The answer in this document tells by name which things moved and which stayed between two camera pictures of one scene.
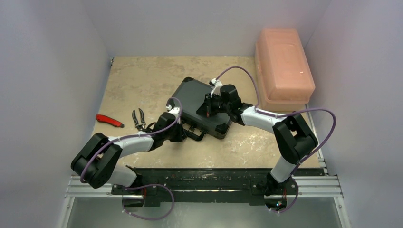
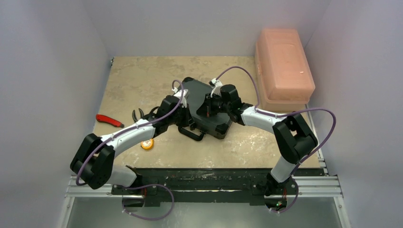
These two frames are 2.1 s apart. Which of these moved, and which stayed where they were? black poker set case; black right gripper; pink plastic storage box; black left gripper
Moved: black left gripper
Stayed: black poker set case; black right gripper; pink plastic storage box
